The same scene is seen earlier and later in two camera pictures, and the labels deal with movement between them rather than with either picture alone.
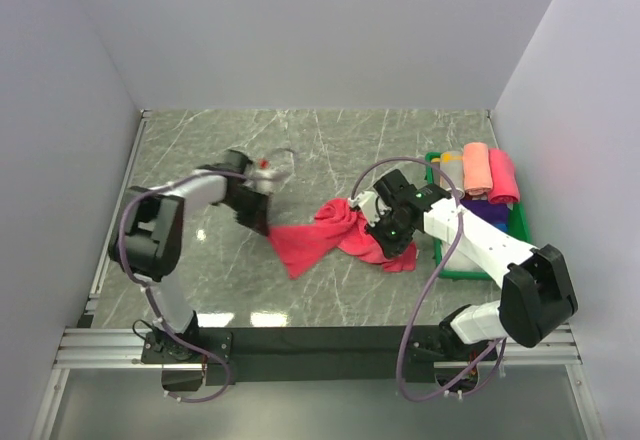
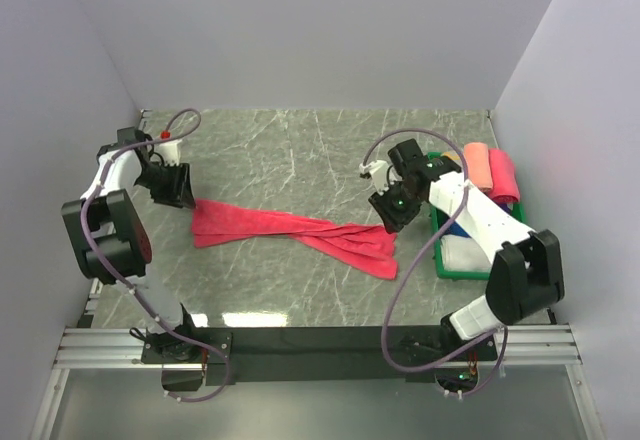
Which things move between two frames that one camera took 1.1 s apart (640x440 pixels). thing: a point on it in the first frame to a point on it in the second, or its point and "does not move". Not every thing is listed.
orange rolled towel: x=477 y=175 does not move
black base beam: x=308 y=354 does not move
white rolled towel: x=458 y=260 does not move
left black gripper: x=257 y=218 to x=180 y=192
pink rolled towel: x=505 y=189 does not move
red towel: x=338 y=226 to x=363 y=247
